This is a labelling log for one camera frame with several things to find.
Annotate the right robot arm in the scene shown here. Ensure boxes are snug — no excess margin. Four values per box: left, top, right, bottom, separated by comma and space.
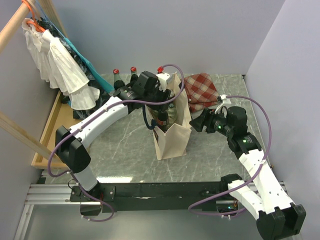
189, 106, 306, 240

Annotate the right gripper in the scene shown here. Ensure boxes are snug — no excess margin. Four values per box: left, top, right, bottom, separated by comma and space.
188, 107, 233, 137

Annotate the wooden clothes rack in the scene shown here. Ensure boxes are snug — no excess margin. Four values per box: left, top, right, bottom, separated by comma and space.
0, 0, 78, 170

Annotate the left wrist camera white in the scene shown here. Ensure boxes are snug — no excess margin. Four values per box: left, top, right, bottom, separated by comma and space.
156, 66, 175, 92

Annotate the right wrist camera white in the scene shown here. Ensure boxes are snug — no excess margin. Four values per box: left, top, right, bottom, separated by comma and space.
214, 94, 232, 114

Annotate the white pleated garment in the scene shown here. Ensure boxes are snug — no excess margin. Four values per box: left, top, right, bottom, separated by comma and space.
21, 18, 100, 111

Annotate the black base beam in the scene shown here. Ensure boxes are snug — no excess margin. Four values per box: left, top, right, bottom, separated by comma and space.
69, 181, 241, 212

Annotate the teal garment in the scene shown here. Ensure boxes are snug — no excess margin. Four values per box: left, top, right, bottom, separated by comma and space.
37, 18, 114, 94

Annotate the orange hanger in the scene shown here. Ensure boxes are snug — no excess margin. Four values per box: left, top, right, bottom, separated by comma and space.
21, 0, 45, 33

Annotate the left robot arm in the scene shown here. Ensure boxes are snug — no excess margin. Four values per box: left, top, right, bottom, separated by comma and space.
55, 71, 173, 201

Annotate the dark floral garment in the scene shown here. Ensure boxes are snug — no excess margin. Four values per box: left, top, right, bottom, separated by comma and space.
37, 19, 116, 121

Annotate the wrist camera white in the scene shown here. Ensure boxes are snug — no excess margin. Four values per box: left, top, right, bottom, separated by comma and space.
214, 94, 232, 114
156, 66, 175, 92

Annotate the aluminium frame rail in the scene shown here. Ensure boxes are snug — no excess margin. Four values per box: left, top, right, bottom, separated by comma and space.
13, 183, 76, 240

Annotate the green cap bottle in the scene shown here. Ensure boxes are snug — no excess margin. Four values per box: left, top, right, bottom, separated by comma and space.
167, 103, 178, 125

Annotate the red plaid folded cloth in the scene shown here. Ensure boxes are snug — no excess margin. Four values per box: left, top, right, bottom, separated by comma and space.
183, 73, 219, 113

